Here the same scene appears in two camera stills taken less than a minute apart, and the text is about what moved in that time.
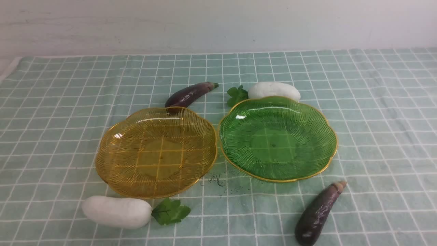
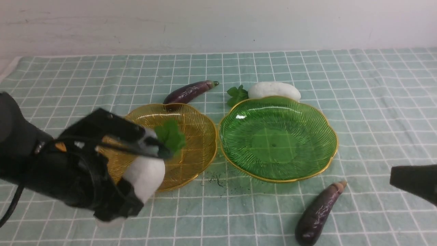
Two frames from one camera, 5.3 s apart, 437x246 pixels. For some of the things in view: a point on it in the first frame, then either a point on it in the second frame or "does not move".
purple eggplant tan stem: [310, 225] does not move
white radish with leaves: [262, 89] does not move
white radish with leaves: [121, 212] → [146, 174]
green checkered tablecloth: [382, 102] does not move
